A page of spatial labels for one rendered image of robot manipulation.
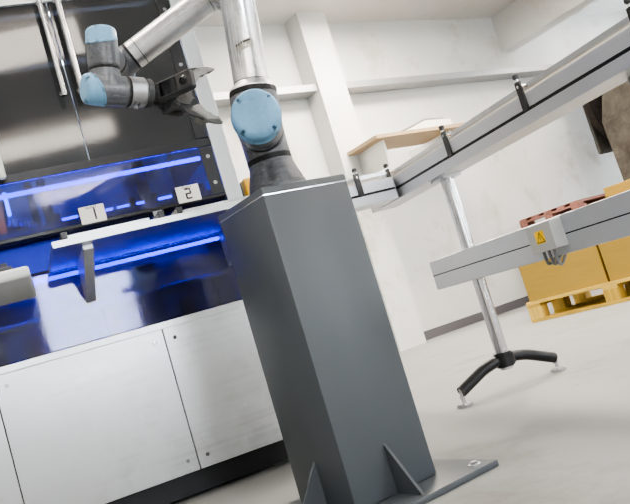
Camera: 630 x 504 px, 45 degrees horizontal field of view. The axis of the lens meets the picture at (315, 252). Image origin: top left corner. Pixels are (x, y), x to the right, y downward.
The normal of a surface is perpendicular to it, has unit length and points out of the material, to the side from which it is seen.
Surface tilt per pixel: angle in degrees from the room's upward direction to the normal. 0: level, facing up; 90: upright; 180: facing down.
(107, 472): 90
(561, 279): 90
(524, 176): 90
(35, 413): 90
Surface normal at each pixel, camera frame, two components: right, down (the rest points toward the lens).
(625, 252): -0.68, 0.14
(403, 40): 0.51, -0.23
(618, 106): -0.90, -0.21
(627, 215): -0.90, 0.23
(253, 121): 0.02, 0.04
